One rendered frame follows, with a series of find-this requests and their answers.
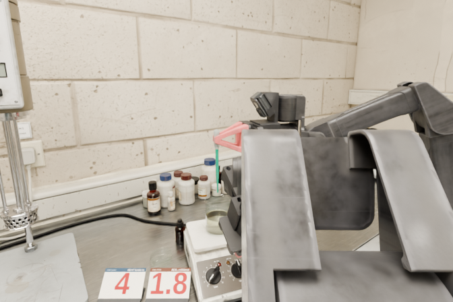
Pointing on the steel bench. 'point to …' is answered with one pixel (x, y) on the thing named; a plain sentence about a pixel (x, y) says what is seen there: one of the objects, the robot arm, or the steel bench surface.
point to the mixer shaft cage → (16, 214)
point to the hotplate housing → (197, 272)
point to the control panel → (228, 285)
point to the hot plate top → (197, 242)
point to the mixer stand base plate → (43, 273)
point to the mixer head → (12, 63)
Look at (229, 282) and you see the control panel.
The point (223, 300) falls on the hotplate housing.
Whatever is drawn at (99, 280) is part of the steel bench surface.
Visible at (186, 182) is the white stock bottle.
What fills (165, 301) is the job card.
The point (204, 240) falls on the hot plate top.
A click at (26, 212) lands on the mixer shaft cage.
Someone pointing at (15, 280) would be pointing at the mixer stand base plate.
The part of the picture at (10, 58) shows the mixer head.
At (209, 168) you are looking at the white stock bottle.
